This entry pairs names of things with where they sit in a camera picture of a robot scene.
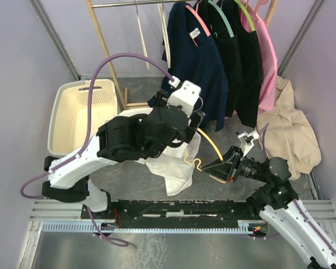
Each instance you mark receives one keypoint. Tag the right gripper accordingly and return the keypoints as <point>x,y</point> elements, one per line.
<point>232,158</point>

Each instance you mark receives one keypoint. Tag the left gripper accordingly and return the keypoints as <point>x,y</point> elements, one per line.
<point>188,135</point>

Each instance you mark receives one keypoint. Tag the yellow hanger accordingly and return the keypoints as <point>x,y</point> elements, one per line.
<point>197,162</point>

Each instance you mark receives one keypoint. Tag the white t shirt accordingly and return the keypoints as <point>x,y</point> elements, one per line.
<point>175,165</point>

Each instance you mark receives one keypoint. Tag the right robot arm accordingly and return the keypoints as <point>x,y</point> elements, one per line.
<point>278,204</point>

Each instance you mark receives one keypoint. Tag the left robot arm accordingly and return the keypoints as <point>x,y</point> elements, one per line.
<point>126,137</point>

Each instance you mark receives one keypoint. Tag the white plastic hanger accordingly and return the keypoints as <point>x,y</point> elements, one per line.
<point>144,49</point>

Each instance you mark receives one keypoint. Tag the navy blue t shirt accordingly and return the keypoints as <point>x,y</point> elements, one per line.
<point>202,65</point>

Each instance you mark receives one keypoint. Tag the black t shirt left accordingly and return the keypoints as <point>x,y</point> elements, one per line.
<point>229,51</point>

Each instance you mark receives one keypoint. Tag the black t shirt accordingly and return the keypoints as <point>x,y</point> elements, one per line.
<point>229,51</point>
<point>251,61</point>

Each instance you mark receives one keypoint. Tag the pink t shirt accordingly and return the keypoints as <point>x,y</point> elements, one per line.
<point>269,62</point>

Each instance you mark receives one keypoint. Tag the black t shirt right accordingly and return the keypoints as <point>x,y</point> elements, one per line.
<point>251,61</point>

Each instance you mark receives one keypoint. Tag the pink hanger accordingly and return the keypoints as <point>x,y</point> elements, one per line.
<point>196,32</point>
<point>259,4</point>

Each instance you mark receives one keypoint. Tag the lime green hanger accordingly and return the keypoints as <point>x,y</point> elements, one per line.
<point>246,13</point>

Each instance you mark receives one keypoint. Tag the pink hanger far right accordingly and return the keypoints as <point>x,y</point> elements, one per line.
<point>259,4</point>

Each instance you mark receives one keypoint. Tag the beige garment on floor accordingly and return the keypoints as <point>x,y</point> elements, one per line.
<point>289,134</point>

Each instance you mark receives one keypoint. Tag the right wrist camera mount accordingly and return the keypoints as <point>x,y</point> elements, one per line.
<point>247,141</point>

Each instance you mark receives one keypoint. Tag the white slotted cable duct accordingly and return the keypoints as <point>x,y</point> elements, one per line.
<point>105,227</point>

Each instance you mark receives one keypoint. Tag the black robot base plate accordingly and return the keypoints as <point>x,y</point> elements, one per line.
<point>178,214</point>

